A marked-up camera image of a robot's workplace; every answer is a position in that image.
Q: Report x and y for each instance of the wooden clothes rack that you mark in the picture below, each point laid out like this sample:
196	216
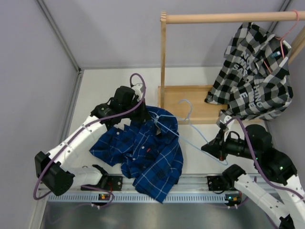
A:
188	99

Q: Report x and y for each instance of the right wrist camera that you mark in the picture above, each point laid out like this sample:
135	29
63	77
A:
225	122

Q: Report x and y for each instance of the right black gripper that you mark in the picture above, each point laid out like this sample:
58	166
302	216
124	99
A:
216	148

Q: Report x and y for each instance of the pink wire hanger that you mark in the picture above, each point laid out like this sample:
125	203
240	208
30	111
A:
283	38

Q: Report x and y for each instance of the slotted grey cable duct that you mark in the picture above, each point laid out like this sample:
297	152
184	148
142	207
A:
139	198

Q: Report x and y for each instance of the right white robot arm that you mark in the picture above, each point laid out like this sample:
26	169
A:
277	168

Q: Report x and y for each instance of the blue plaid shirt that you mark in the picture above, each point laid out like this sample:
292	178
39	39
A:
148	152

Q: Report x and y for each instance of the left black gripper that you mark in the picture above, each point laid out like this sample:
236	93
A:
143	115

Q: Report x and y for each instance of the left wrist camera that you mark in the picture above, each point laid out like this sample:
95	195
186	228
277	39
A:
139	90

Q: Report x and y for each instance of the aluminium mounting rail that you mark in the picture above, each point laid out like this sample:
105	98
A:
188	183

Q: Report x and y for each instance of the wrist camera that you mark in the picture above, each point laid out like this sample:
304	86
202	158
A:
225	122
139	90

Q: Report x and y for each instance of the black white checkered shirt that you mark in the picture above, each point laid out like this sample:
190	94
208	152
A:
254	82

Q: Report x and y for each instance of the grey corner frame post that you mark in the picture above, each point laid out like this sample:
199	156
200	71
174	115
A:
51	21

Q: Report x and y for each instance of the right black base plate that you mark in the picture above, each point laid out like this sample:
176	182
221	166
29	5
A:
218	183

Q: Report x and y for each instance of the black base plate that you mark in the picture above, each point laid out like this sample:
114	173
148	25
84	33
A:
218	183
107	182

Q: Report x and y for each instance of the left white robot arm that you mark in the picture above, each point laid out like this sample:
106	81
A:
55	168

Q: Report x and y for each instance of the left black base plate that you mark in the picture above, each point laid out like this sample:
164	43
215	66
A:
107	182

